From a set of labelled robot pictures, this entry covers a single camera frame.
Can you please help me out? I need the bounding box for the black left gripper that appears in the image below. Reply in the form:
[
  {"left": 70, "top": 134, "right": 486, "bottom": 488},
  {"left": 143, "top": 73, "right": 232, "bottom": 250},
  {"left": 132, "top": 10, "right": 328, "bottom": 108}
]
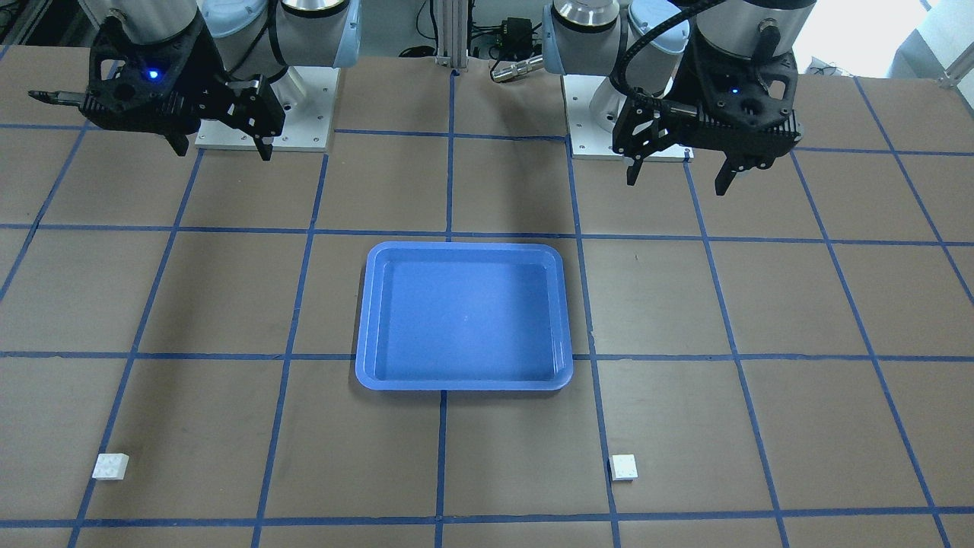
[{"left": 613, "top": 27, "right": 804, "bottom": 196}]

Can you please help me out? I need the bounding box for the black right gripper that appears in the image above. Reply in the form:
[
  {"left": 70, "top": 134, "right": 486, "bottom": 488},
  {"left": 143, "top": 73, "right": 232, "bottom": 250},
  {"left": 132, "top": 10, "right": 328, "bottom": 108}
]
[{"left": 27, "top": 15, "right": 286, "bottom": 161}]

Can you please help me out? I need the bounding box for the white block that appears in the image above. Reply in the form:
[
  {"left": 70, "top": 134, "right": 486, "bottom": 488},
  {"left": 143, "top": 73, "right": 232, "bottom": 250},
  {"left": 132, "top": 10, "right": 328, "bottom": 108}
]
[
  {"left": 609, "top": 454, "right": 638, "bottom": 482},
  {"left": 91, "top": 452, "right": 131, "bottom": 481}
]

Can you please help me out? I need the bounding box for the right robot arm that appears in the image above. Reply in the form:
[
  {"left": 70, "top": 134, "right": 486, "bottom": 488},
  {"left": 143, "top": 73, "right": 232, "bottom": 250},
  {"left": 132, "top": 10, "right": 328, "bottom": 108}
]
[{"left": 29, "top": 1, "right": 361, "bottom": 161}]

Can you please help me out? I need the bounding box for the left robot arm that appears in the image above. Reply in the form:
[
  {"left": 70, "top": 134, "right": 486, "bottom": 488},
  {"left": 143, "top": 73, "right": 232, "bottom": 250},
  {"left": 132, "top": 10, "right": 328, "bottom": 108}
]
[{"left": 543, "top": 1, "right": 815, "bottom": 196}]

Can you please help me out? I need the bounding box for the blue plastic tray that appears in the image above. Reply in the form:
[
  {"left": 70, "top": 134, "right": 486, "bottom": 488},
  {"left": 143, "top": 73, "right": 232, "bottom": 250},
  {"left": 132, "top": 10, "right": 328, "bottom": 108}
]
[{"left": 355, "top": 241, "right": 574, "bottom": 391}]

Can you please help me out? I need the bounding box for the black power adapter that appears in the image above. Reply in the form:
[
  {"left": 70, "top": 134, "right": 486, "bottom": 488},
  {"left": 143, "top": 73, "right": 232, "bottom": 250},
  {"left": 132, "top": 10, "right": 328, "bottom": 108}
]
[{"left": 498, "top": 17, "right": 533, "bottom": 52}]

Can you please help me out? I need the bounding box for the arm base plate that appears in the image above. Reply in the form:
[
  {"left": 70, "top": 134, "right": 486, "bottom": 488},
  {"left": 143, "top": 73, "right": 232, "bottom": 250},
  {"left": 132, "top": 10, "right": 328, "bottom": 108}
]
[
  {"left": 562, "top": 75, "right": 694, "bottom": 163},
  {"left": 195, "top": 66, "right": 342, "bottom": 153}
]

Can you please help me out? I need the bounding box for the aluminium frame post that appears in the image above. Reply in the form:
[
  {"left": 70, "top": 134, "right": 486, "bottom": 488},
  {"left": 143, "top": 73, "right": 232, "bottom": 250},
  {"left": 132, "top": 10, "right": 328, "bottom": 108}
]
[{"left": 429, "top": 1, "right": 472, "bottom": 75}]

